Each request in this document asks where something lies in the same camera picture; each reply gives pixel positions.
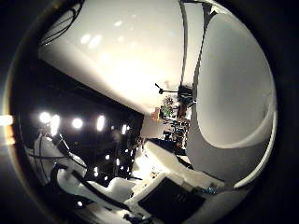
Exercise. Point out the black camera tripod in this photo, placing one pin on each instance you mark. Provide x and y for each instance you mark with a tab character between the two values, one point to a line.
160	89

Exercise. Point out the teal aluminium bar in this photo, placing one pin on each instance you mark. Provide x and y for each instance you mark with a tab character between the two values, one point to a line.
211	189

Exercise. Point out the cluttered storage shelf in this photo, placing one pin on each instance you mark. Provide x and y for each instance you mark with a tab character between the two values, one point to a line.
173	115

